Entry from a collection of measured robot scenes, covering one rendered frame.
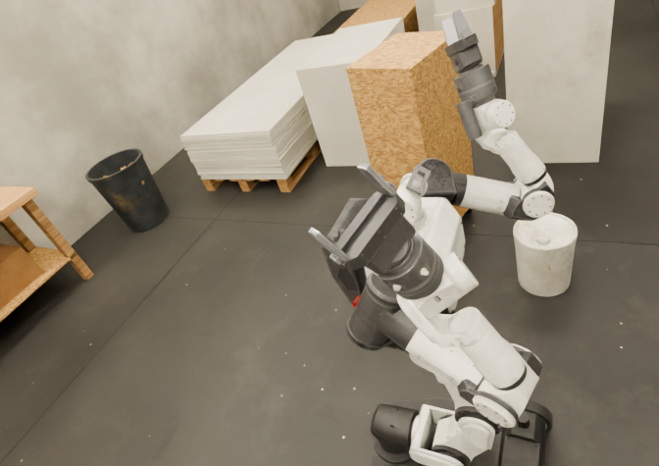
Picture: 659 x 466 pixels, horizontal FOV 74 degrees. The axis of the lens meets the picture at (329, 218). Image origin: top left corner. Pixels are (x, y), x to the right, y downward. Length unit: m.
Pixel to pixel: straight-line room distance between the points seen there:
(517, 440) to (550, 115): 2.25
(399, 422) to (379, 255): 1.36
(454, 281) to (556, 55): 2.74
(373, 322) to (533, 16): 2.63
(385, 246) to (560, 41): 2.81
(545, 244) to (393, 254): 1.88
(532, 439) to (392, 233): 1.51
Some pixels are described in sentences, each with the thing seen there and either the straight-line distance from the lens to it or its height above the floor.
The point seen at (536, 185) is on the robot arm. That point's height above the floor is 1.29.
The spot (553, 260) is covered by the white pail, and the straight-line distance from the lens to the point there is 2.50.
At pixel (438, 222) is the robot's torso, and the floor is 1.36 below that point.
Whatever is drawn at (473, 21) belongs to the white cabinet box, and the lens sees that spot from 5.10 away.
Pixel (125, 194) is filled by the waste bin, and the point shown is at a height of 0.43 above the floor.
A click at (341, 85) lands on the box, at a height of 0.77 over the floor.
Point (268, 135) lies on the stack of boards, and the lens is 3.75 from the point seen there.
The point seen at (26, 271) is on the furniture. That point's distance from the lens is 4.19.
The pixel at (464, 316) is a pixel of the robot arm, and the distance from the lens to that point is 0.80.
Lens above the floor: 2.03
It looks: 35 degrees down
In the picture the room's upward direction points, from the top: 19 degrees counter-clockwise
